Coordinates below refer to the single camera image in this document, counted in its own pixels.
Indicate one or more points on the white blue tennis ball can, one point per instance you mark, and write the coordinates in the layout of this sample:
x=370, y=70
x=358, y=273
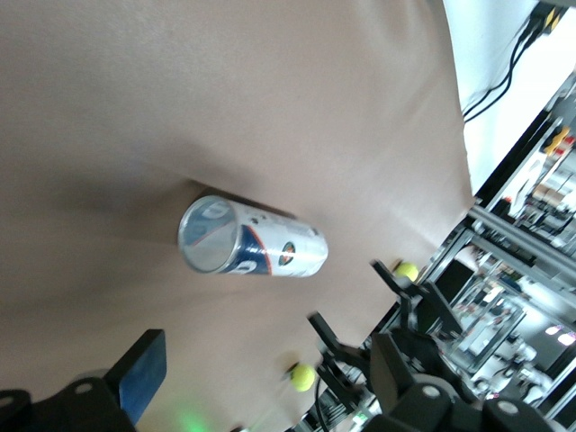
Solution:
x=270, y=247

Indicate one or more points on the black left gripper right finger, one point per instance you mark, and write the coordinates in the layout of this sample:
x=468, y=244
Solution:
x=391, y=364

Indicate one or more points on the yellow black clamp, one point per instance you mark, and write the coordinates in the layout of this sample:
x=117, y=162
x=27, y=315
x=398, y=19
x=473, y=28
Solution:
x=555, y=139

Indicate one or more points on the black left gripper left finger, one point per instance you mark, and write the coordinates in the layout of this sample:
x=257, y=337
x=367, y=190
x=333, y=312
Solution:
x=144, y=373

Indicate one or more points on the yellow-green tennis ball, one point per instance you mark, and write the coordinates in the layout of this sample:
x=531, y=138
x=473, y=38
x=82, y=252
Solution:
x=407, y=271
x=303, y=377

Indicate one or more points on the aluminium frame structure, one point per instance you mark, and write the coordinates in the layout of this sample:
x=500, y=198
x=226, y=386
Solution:
x=495, y=225

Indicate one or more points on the brown table mat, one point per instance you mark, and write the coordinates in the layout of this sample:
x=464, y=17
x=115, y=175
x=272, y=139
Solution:
x=135, y=135

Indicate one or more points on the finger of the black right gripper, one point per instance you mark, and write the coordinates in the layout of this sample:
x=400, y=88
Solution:
x=344, y=357
x=427, y=310

